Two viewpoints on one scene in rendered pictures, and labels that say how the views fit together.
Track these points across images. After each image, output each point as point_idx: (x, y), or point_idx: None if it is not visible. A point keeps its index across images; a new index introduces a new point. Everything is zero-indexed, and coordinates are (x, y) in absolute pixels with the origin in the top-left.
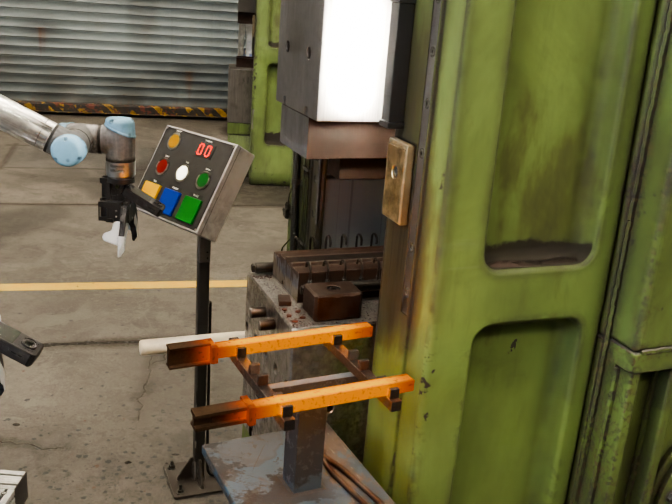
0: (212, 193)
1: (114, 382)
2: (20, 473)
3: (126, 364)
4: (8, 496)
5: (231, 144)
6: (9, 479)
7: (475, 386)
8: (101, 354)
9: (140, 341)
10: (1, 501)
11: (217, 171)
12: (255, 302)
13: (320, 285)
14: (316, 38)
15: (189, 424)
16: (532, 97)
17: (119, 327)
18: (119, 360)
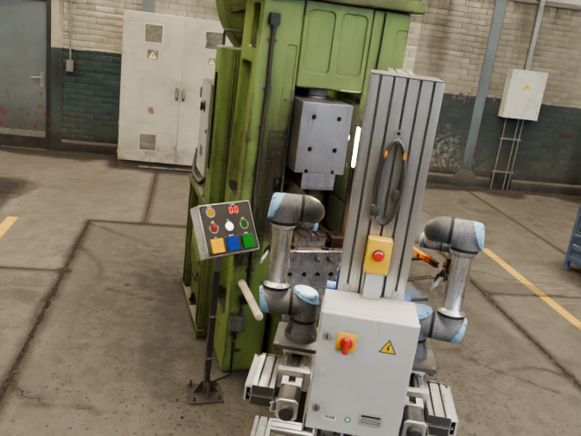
0: (253, 227)
1: (67, 422)
2: (258, 417)
3: (36, 416)
4: (279, 419)
5: (245, 201)
6: (263, 419)
7: None
8: (9, 428)
9: (259, 313)
10: (284, 421)
11: (248, 216)
12: (303, 259)
13: (333, 235)
14: (342, 144)
15: (143, 393)
16: None
17: None
18: (27, 419)
